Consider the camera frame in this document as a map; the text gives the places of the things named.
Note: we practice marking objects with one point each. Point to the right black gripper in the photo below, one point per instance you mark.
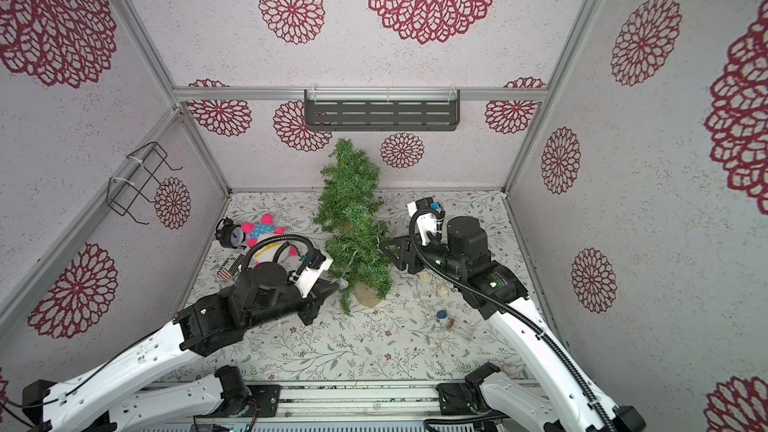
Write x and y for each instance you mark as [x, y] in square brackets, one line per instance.
[413, 253]

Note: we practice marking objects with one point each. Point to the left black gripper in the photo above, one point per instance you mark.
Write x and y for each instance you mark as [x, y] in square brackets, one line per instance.
[321, 288]

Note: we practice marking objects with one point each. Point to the green christmas tree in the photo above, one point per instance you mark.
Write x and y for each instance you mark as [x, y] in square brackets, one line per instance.
[361, 263]
[348, 197]

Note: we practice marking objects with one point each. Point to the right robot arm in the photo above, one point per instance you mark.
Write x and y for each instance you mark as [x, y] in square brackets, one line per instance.
[456, 250]

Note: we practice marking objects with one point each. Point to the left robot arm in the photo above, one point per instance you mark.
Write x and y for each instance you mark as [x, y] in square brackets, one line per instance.
[281, 275]

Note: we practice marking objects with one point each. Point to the striped flag item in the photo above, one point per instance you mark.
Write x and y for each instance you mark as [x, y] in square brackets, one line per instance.
[232, 266]

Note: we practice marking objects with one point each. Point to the colourful plush toy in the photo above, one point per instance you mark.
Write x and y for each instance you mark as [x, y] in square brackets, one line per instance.
[261, 229]

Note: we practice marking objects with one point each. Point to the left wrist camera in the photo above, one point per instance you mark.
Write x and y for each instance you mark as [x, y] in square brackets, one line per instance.
[314, 265]

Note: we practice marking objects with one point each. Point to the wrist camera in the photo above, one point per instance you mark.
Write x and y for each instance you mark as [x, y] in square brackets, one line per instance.
[429, 226]
[314, 265]

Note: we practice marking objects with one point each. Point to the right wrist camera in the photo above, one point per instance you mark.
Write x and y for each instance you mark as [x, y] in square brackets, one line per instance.
[429, 226]

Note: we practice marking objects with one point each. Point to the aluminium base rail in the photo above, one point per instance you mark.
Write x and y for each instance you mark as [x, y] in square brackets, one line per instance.
[360, 402]

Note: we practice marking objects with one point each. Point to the grey wall shelf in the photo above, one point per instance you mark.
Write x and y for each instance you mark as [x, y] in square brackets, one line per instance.
[383, 111]

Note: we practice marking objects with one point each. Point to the black wire wall rack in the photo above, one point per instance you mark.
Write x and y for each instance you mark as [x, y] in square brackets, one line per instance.
[124, 191]

